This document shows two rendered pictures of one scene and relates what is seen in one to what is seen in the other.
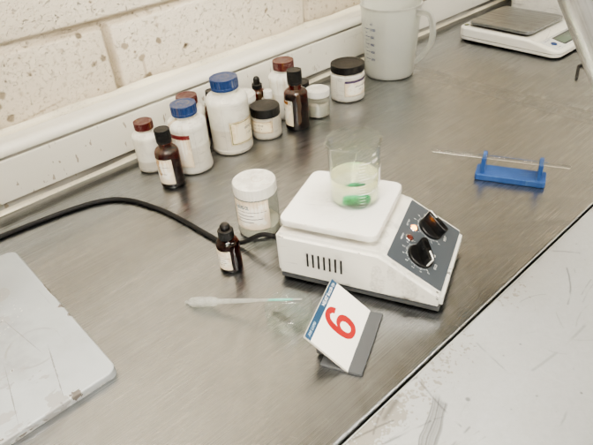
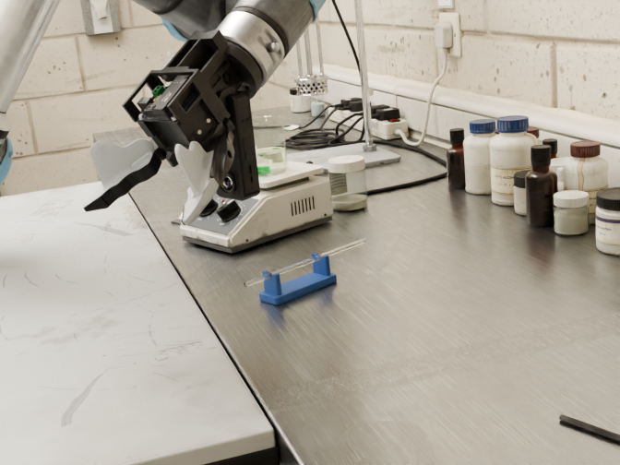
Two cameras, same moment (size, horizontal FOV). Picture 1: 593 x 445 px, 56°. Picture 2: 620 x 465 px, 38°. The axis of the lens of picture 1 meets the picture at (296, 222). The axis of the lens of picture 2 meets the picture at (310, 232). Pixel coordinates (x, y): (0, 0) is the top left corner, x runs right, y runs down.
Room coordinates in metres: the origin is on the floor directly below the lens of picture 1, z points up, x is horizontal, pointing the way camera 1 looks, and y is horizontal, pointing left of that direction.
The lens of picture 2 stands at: (1.15, -1.28, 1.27)
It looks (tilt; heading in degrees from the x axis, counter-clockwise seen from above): 16 degrees down; 114
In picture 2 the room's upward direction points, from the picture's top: 6 degrees counter-clockwise
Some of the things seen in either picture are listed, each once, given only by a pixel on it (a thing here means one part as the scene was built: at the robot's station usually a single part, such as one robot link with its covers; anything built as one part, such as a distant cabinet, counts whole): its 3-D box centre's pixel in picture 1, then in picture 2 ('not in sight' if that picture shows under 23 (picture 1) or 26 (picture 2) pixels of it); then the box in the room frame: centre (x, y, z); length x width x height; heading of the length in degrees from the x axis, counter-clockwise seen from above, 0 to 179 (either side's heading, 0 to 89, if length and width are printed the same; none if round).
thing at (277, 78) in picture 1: (285, 87); (585, 182); (1.01, 0.00, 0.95); 0.06 x 0.06 x 0.11
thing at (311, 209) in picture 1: (342, 203); (271, 172); (0.56, -0.06, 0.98); 0.12 x 0.12 x 0.01; 64
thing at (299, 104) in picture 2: not in sight; (301, 99); (0.13, 1.06, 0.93); 0.06 x 0.06 x 0.06
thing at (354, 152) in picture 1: (352, 170); (266, 147); (0.56, -0.07, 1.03); 0.07 x 0.06 x 0.08; 116
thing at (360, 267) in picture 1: (363, 236); (261, 205); (0.54, -0.08, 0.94); 0.22 x 0.13 x 0.08; 64
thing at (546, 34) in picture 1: (526, 30); not in sight; (1.32, -0.59, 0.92); 0.26 x 0.19 x 0.05; 39
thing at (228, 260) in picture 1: (228, 245); not in sight; (0.56, 0.09, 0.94); 0.03 x 0.03 x 0.07
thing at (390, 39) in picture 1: (395, 39); not in sight; (1.17, -0.24, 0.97); 0.18 x 0.13 x 0.15; 44
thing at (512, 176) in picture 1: (511, 168); (297, 277); (0.71, -0.33, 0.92); 0.10 x 0.03 x 0.04; 65
